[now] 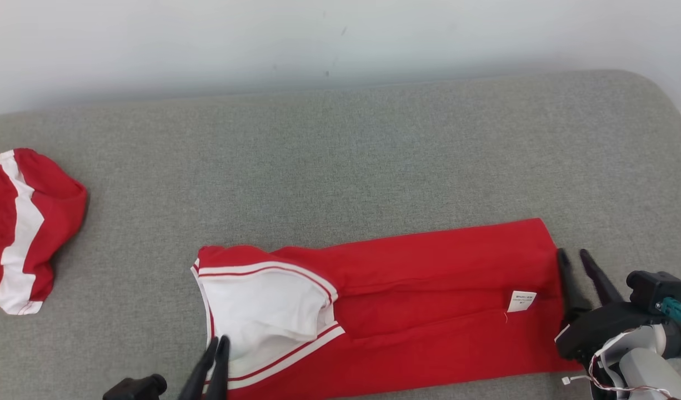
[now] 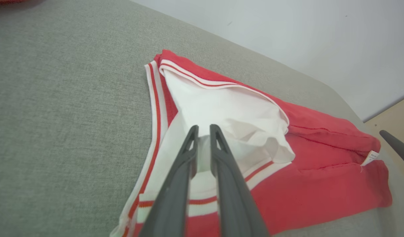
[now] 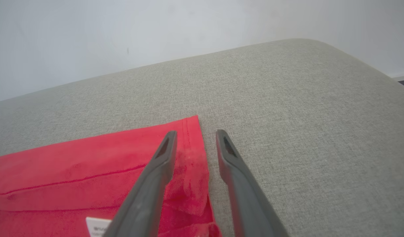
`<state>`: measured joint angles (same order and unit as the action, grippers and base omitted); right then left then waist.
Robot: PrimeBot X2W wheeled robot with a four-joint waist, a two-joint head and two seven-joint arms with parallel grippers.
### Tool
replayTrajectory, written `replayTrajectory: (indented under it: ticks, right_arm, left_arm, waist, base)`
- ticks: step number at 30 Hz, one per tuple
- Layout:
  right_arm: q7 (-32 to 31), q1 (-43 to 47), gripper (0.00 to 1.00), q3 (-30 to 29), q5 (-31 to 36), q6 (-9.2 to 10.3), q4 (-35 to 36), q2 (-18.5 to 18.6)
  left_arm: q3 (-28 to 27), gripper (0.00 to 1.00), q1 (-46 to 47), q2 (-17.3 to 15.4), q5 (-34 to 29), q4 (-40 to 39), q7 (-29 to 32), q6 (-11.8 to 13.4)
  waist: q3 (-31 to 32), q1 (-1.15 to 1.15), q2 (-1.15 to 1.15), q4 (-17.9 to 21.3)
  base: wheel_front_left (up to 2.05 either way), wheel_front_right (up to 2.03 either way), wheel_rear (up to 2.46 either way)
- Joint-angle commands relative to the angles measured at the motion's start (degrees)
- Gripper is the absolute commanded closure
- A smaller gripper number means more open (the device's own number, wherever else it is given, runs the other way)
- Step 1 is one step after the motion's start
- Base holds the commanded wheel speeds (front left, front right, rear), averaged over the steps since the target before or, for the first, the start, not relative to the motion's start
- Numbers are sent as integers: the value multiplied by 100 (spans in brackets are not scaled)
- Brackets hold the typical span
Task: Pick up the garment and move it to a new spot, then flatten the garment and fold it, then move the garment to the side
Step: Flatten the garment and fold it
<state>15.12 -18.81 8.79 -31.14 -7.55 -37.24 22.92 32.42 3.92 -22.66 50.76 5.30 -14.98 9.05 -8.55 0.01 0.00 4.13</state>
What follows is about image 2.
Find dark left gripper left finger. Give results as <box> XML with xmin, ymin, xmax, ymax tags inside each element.
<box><xmin>139</xmin><ymin>125</ymin><xmax>200</xmax><ymax>237</ymax></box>

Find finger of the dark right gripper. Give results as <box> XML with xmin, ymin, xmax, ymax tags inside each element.
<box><xmin>379</xmin><ymin>130</ymin><xmax>404</xmax><ymax>171</ymax></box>

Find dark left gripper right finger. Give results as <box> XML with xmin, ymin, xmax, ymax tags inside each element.
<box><xmin>210</xmin><ymin>124</ymin><xmax>270</xmax><ymax>237</ymax></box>

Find red white basketball jersey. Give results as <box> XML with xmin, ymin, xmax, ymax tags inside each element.
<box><xmin>110</xmin><ymin>49</ymin><xmax>393</xmax><ymax>237</ymax></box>

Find grey fabric sofa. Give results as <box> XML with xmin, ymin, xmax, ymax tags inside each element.
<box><xmin>0</xmin><ymin>0</ymin><xmax>404</xmax><ymax>237</ymax></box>

